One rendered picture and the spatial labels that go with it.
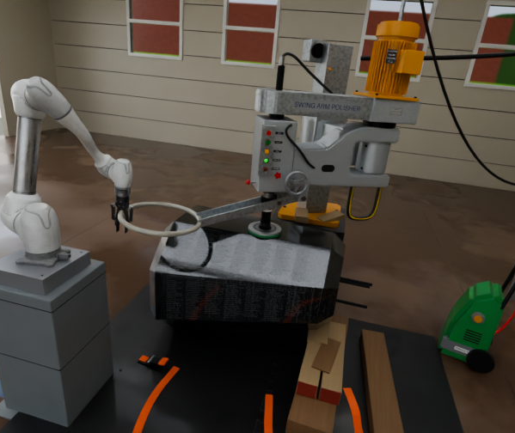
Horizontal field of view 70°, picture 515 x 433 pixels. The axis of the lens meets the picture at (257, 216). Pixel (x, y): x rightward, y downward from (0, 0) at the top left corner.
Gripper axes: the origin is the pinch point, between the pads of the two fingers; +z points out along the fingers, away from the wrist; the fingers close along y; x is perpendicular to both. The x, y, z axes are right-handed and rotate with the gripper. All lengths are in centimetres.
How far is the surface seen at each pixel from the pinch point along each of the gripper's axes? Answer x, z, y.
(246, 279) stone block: -11, 17, 79
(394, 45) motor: 23, -123, 139
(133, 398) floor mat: -44, 86, 25
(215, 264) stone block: -3, 14, 59
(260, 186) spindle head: 4, -37, 78
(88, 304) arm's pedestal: -42, 27, -1
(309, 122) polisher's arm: 81, -69, 109
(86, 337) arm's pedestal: -46, 45, -1
